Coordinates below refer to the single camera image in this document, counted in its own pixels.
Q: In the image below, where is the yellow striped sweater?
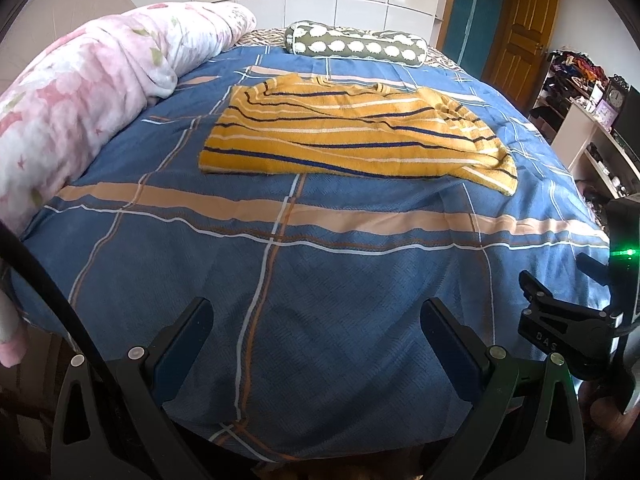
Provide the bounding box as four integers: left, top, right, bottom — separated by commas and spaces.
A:
198, 72, 519, 197

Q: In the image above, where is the wooden door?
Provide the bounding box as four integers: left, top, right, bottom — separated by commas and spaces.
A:
482, 0, 558, 111

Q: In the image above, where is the beige arched headboard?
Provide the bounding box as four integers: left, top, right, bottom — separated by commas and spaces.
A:
0, 0, 138, 96

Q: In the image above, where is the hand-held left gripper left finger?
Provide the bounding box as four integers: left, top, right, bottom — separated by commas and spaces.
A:
50, 296, 216, 480

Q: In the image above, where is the green patterned bolster pillow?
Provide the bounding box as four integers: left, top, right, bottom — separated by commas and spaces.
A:
283, 21, 430, 68

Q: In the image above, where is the blue plaid bed sheet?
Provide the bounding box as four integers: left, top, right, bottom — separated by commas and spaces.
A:
10, 42, 613, 463

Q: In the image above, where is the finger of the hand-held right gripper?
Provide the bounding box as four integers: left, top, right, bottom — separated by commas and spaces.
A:
576, 252, 613, 287
519, 270, 609, 320

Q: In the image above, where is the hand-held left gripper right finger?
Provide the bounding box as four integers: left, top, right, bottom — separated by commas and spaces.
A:
420, 296, 587, 480

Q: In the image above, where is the pink floral quilt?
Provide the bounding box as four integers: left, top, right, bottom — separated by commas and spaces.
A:
0, 1, 258, 368

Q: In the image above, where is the ornate table clock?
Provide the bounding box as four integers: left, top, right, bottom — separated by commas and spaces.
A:
604, 75, 629, 112

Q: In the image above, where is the black monitor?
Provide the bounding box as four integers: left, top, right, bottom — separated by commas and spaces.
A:
614, 86, 640, 143

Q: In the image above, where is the black cable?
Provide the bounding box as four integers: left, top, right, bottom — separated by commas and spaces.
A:
0, 224, 111, 366

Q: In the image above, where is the teal wardrobe panel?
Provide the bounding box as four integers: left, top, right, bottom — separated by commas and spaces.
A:
442, 0, 513, 83

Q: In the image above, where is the cluttered white shelf unit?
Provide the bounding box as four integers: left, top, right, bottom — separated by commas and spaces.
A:
530, 80, 640, 201

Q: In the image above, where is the pile of colourful clothes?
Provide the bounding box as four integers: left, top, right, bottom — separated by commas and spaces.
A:
547, 50, 608, 92

